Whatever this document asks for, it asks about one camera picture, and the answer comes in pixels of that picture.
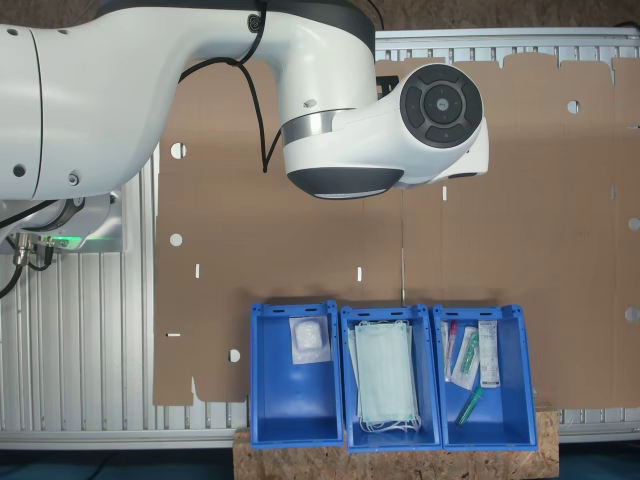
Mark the loose green syringe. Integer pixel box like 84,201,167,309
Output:
455,387,485,428

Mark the black cable with metal plug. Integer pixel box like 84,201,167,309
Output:
0,232,56,301

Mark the blue bin with cotton packets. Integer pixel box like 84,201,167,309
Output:
249,299,346,448

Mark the green syringe in clear packet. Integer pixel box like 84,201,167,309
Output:
449,326,481,391

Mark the red-capped tube packet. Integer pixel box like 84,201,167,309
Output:
440,319,460,384

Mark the brown cardboard sheet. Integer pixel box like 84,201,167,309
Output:
152,57,405,407
402,52,640,409

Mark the chipboard block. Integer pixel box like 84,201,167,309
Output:
232,409,560,480

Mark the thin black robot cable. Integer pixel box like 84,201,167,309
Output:
178,0,285,175

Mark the long white printed packet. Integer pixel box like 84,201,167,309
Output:
477,319,501,390

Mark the blue bin with syringes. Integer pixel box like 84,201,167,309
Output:
432,303,539,451

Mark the clear bag cotton packet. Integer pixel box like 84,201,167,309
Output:
288,316,335,366

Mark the blue bin with masks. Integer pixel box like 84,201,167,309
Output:
339,304,443,454

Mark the white face mask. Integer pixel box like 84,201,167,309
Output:
353,322,420,422
347,319,424,435

